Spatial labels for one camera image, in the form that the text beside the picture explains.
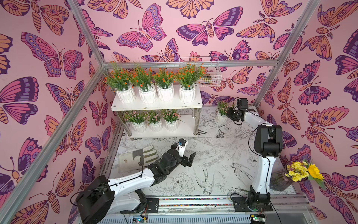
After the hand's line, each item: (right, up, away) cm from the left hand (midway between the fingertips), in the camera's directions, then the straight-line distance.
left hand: (190, 148), depth 80 cm
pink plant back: (-11, +18, +8) cm, 23 cm away
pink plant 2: (-33, +17, +7) cm, 37 cm away
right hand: (+31, +22, +26) cm, 46 cm away
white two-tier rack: (-17, +17, +12) cm, 27 cm away
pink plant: (+25, +25, +20) cm, 41 cm away
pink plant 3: (-23, +15, +14) cm, 31 cm away
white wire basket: (+16, +45, +13) cm, 49 cm away
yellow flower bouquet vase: (+47, -7, -17) cm, 50 cm away
